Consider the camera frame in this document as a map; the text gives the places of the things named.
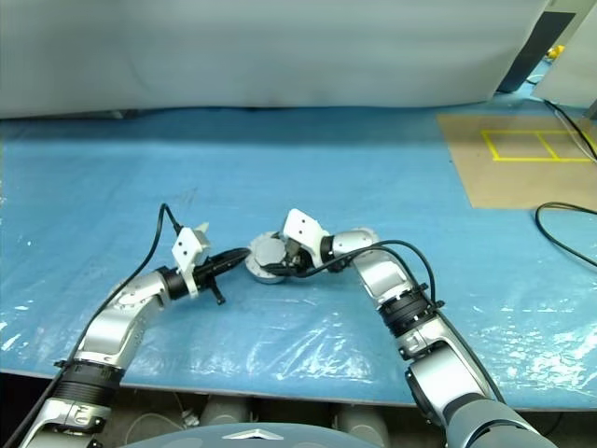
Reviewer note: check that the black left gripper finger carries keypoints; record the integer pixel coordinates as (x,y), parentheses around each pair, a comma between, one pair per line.
(231,267)
(233,256)

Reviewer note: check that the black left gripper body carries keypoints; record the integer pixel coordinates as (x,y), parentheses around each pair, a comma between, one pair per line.
(205,275)

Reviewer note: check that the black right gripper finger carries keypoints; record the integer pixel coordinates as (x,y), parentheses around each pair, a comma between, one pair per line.
(287,245)
(284,272)

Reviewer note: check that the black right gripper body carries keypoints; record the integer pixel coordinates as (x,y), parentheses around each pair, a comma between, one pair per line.
(301,263)

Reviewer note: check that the silver motor housing with stator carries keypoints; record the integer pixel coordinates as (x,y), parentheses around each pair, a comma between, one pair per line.
(268,280)

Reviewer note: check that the silver motor end cover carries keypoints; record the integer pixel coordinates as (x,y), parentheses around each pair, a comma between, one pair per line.
(268,254)

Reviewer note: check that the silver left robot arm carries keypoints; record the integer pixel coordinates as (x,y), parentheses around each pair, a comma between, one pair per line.
(116,322)

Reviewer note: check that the blue table cover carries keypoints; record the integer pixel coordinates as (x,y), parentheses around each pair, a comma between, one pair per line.
(280,177)

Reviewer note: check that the clear plastic film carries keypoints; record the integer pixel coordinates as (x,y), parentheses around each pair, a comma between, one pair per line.
(317,345)

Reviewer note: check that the grey rounded cylinder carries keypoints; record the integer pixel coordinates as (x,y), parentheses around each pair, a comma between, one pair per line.
(361,424)
(224,410)

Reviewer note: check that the grey robot torso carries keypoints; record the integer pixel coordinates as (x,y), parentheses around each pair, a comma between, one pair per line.
(233,438)

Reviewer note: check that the brown cardboard sheet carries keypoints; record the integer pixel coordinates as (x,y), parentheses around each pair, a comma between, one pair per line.
(480,172)

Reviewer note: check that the white backdrop sheet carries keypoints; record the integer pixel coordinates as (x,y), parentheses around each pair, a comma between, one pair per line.
(233,46)

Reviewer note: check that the small yellow object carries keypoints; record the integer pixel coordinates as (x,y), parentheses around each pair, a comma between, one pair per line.
(556,52)

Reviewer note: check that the white board panel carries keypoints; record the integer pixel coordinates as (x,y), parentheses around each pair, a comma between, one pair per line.
(569,70)

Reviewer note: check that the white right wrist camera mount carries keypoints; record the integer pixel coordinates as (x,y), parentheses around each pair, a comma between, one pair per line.
(303,226)

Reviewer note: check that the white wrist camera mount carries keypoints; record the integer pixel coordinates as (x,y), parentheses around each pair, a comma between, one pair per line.
(186,247)
(303,226)

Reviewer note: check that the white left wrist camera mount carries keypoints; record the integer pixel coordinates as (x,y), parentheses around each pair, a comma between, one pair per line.
(186,247)

